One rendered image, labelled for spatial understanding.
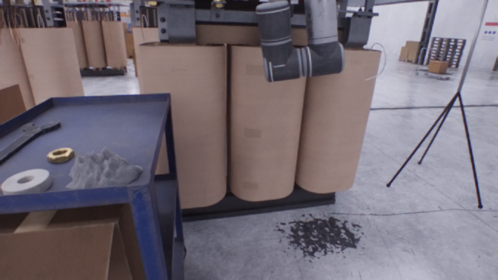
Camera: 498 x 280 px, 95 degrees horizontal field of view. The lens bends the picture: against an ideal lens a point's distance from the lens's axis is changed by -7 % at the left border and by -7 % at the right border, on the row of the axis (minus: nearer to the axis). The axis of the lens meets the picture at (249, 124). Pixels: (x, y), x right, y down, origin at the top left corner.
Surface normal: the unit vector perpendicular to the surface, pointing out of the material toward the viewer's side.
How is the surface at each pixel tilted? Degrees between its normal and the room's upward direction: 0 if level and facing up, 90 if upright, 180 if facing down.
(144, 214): 90
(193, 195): 90
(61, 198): 90
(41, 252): 26
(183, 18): 90
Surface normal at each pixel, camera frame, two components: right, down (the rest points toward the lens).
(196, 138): 0.20, 0.36
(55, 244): 0.13, -0.68
